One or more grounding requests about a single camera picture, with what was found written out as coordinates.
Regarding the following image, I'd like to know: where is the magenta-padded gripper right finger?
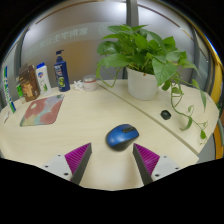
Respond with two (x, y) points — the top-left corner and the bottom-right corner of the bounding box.
(132, 143), (183, 186)

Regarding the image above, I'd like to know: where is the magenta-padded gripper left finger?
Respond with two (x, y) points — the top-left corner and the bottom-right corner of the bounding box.
(41, 142), (93, 186)

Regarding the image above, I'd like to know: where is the blue computer mouse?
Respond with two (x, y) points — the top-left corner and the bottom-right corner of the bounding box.
(105, 123), (140, 151)

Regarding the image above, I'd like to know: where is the floral print mouse pad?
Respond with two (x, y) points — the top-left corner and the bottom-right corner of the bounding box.
(19, 93), (66, 128)

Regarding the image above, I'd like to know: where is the small black object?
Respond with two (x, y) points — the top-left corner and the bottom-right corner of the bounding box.
(160, 109), (172, 121)

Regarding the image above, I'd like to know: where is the small white crumpled object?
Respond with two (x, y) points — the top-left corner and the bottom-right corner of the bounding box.
(73, 79), (84, 91)

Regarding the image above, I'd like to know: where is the green plant in white pot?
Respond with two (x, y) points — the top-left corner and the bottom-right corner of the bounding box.
(95, 23), (210, 141)

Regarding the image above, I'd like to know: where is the small white packet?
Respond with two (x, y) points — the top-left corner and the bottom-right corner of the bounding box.
(2, 110), (11, 124)

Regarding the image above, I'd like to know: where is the dark blue pump bottle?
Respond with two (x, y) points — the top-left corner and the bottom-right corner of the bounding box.
(53, 49), (71, 93)

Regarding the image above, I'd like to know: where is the white bottle with blue cap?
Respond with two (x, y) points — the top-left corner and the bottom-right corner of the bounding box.
(35, 62), (53, 97)

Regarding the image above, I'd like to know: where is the clear bottle with green label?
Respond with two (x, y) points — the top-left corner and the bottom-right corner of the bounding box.
(14, 76), (26, 104)

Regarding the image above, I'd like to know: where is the brown cardboard box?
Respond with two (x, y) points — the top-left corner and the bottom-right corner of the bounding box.
(18, 64), (42, 103)

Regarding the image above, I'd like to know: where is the white green shuttlecock tube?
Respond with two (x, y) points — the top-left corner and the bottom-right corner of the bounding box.
(2, 65), (17, 115)

